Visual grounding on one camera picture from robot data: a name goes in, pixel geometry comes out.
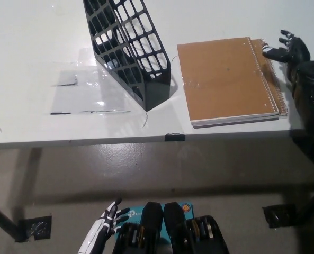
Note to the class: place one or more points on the white and black left hand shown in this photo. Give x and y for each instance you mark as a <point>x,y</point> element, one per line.
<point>101,227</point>

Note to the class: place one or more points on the black right hand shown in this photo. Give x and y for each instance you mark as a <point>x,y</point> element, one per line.
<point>297,50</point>

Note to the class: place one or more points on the brown spiral notebook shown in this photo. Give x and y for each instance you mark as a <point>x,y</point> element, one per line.
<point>260,50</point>
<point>223,79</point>

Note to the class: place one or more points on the black mesh book holder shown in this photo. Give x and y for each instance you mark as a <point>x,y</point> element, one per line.
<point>156,90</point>

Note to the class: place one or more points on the teal cardboard box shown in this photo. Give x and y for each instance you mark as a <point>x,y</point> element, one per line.
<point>135,211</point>

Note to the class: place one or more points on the black taped foot plate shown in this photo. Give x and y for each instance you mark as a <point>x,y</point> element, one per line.
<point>281,214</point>
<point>37,228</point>

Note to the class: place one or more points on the black robot legs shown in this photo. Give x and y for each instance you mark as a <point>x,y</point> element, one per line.
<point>170,232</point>

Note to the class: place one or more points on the black table leg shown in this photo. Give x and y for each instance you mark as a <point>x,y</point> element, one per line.
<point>313,206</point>
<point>0,219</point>

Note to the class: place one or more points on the black tape strip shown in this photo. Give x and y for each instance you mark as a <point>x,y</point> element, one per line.
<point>174,137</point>

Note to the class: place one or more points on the clear plastic sheet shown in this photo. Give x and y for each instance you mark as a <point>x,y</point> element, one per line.
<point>74,98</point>

